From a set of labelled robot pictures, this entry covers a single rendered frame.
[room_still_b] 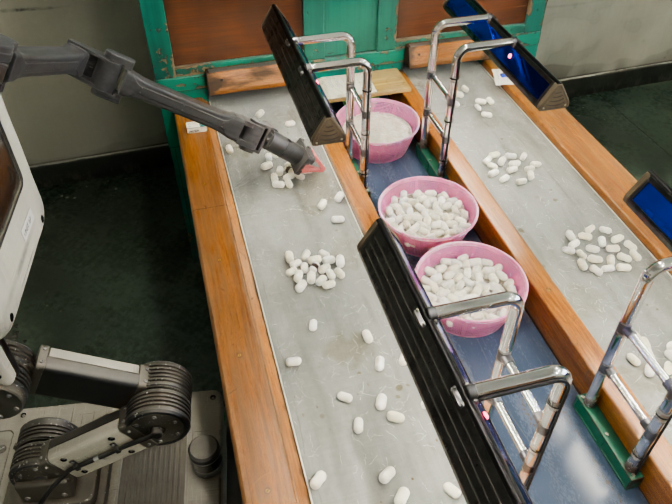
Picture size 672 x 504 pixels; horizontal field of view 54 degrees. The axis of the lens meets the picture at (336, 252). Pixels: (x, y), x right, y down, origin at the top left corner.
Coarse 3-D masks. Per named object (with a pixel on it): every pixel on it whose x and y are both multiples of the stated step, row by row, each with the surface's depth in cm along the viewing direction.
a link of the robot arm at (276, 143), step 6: (270, 132) 177; (276, 132) 176; (270, 138) 175; (276, 138) 175; (282, 138) 177; (264, 144) 177; (270, 144) 175; (276, 144) 176; (282, 144) 177; (270, 150) 177; (276, 150) 177; (282, 150) 177
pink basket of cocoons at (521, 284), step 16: (432, 256) 164; (448, 256) 166; (480, 256) 166; (496, 256) 164; (416, 272) 157; (512, 272) 161; (528, 288) 153; (448, 320) 150; (464, 320) 146; (496, 320) 146; (464, 336) 155; (480, 336) 155
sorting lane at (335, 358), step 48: (288, 96) 222; (240, 192) 184; (288, 192) 184; (336, 192) 184; (288, 240) 170; (336, 240) 170; (288, 288) 158; (336, 288) 158; (288, 336) 147; (336, 336) 147; (384, 336) 147; (288, 384) 137; (336, 384) 137; (384, 384) 137; (336, 432) 129; (384, 432) 129; (432, 432) 129; (336, 480) 122; (432, 480) 122
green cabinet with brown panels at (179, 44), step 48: (144, 0) 193; (192, 0) 198; (240, 0) 202; (288, 0) 206; (336, 0) 209; (384, 0) 213; (432, 0) 218; (480, 0) 223; (528, 0) 228; (192, 48) 208; (240, 48) 212; (336, 48) 220; (384, 48) 224
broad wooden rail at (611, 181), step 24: (552, 120) 207; (576, 120) 207; (576, 144) 197; (600, 144) 197; (576, 168) 192; (600, 168) 188; (624, 168) 188; (600, 192) 182; (624, 192) 180; (624, 216) 174; (648, 240) 167
